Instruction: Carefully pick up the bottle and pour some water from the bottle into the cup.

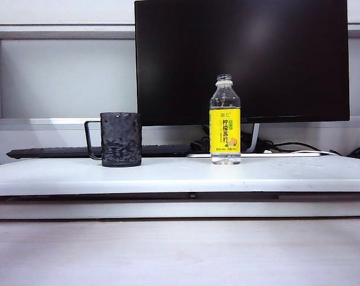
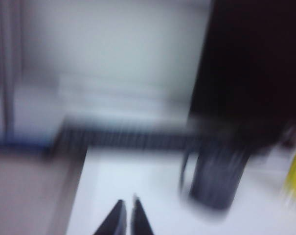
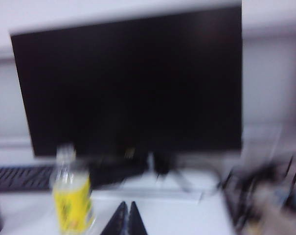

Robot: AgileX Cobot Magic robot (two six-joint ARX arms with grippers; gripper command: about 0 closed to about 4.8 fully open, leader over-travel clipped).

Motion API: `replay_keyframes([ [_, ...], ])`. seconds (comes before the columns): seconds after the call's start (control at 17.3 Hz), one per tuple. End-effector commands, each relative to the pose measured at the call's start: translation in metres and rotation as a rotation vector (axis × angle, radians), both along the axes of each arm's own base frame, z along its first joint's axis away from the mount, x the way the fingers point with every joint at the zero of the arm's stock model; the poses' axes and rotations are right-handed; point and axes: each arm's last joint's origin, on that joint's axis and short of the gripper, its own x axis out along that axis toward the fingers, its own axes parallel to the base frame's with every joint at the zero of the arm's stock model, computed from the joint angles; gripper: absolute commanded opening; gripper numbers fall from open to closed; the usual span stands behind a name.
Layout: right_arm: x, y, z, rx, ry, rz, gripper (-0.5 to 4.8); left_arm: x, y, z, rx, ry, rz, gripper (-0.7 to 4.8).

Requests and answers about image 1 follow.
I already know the silver monitor stand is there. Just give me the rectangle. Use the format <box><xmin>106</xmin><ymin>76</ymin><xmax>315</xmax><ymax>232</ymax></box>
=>
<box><xmin>186</xmin><ymin>122</ymin><xmax>322</xmax><ymax>158</ymax></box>

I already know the black cable bundle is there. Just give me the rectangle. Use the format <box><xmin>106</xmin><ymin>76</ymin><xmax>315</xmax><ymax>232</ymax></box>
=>
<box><xmin>190</xmin><ymin>125</ymin><xmax>212</xmax><ymax>153</ymax></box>

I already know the clear bottle with yellow label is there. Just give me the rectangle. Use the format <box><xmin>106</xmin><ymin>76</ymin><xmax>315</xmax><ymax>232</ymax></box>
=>
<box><xmin>209</xmin><ymin>74</ymin><xmax>242</xmax><ymax>166</ymax></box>

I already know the white raised board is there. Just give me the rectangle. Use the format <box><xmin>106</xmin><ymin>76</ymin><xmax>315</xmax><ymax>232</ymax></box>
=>
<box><xmin>0</xmin><ymin>156</ymin><xmax>360</xmax><ymax>196</ymax></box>

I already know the dark textured cup with handle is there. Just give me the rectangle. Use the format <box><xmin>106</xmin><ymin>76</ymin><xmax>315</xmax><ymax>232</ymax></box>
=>
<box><xmin>84</xmin><ymin>111</ymin><xmax>142</xmax><ymax>167</ymax></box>

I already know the black computer keyboard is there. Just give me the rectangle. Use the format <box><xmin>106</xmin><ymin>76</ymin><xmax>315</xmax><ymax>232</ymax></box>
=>
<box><xmin>6</xmin><ymin>144</ymin><xmax>192</xmax><ymax>159</ymax></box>

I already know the black computer monitor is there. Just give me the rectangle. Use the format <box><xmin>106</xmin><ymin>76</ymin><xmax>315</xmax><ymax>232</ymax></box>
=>
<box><xmin>134</xmin><ymin>0</ymin><xmax>350</xmax><ymax>128</ymax></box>

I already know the aluminium partition frame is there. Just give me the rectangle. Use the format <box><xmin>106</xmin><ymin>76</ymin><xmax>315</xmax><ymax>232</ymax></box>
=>
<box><xmin>0</xmin><ymin>23</ymin><xmax>360</xmax><ymax>129</ymax></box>

